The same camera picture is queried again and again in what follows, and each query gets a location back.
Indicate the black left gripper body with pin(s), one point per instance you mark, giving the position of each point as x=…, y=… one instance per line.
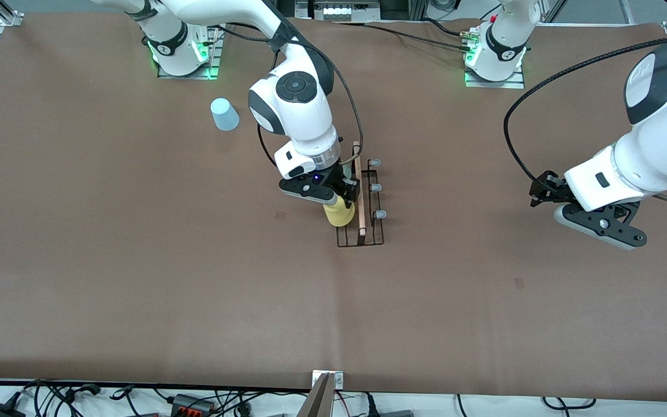
x=549, y=190

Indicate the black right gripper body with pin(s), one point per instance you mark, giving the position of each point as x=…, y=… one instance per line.
x=345, y=186

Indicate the yellow plastic cup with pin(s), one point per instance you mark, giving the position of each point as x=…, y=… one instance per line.
x=339, y=215

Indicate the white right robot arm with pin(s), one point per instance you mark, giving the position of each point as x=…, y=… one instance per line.
x=304, y=127

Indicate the light blue plastic cup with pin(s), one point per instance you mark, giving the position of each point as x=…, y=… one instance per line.
x=224, y=116

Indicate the brown table mat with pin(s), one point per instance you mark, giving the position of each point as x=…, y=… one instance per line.
x=333, y=313

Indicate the white power strip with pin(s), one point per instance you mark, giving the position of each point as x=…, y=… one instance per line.
x=342, y=10

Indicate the grey metal beam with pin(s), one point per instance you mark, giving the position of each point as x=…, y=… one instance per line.
x=317, y=402

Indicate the black orange connector box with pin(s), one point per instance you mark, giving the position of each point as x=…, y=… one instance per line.
x=191, y=403

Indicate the black power adapter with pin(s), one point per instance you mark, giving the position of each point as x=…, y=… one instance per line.
x=0, y=411

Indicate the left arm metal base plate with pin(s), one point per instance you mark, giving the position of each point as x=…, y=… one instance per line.
x=513, y=84

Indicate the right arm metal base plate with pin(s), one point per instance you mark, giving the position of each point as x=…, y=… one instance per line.
x=194, y=74

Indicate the small metal bracket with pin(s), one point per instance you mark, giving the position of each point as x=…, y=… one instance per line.
x=338, y=379

